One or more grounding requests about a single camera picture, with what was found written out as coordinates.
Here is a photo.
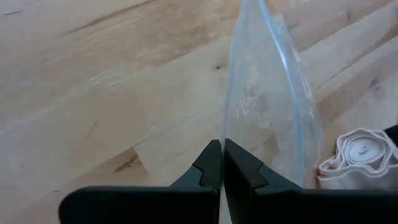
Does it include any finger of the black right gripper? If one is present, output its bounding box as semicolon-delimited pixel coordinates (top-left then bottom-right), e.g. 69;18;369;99
383;124;398;147

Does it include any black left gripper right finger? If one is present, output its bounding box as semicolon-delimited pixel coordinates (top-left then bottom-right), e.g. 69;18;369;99
223;138;398;224

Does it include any clear plastic bag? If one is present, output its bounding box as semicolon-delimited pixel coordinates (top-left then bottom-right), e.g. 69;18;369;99
221;0;324;190

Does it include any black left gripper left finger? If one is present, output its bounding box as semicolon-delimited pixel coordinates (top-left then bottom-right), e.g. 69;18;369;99
58;139;223;224

